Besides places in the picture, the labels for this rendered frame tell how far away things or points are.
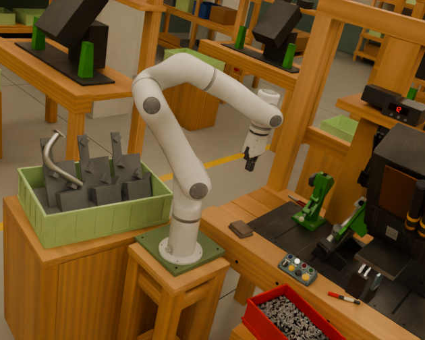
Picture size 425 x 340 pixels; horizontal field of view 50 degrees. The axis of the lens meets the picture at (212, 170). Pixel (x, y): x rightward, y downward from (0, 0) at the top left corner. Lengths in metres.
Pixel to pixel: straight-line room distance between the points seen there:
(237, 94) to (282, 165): 0.99
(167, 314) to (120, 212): 0.50
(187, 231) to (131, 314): 0.54
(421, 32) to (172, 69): 1.11
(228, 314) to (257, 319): 1.27
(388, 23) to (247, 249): 1.17
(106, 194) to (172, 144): 0.68
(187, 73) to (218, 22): 6.12
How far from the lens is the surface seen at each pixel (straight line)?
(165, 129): 1.63
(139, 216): 2.19
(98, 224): 2.11
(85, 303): 2.30
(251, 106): 1.64
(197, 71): 1.59
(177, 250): 1.94
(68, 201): 2.20
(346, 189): 2.42
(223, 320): 3.00
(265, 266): 2.04
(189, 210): 1.83
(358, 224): 2.03
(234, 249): 2.12
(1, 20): 7.89
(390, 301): 2.12
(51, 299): 2.19
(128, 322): 2.26
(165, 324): 2.00
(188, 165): 1.70
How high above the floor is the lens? 2.09
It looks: 27 degrees down
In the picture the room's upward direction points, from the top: 13 degrees clockwise
